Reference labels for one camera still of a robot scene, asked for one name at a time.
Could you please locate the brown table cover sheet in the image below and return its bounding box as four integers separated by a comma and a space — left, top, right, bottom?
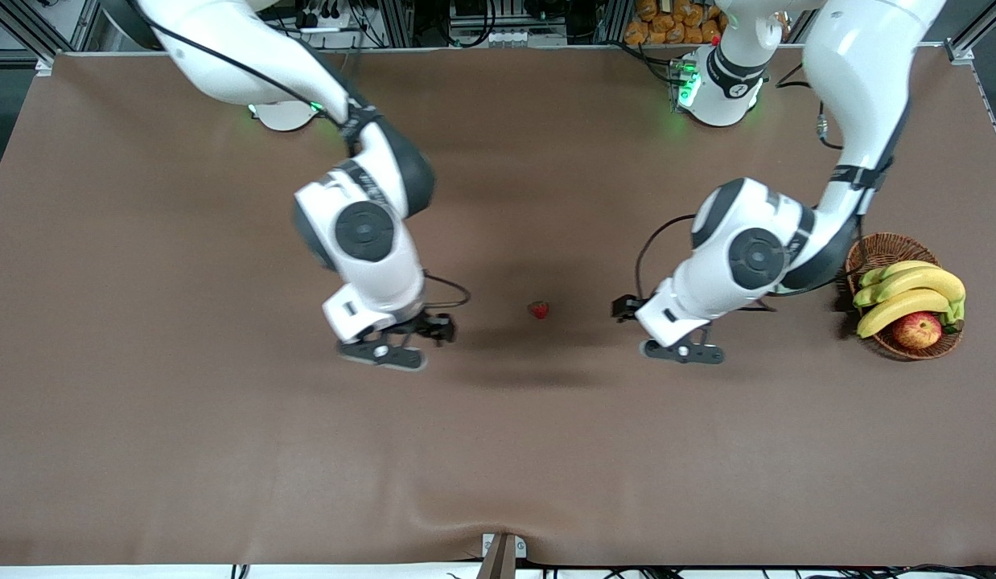
0, 46, 996, 569

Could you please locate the brown wicker basket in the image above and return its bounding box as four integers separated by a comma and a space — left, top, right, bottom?
846, 233, 965, 361

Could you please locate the small greenish yellow banana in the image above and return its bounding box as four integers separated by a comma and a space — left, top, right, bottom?
858, 260, 941, 289

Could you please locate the red apple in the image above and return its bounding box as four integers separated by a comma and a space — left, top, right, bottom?
891, 312, 943, 350

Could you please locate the orange packaged snack pile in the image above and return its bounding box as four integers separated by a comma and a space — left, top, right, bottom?
624, 0, 728, 46

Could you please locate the white power strip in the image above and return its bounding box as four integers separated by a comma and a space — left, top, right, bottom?
293, 0, 354, 37

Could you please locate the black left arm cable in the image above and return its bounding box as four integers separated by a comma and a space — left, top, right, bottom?
635, 60, 897, 302

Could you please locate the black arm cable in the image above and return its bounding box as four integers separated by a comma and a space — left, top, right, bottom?
136, 8, 472, 310
635, 60, 897, 302

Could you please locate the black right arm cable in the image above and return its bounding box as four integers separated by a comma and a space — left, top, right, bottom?
136, 8, 472, 310

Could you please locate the metal table edge bracket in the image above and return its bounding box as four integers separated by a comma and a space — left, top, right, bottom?
476, 532, 528, 579

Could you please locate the aluminium frame post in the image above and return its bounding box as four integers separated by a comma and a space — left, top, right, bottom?
593, 0, 632, 45
380, 0, 416, 47

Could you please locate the aluminium frame strut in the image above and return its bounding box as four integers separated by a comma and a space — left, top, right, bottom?
945, 0, 996, 61
0, 0, 105, 55

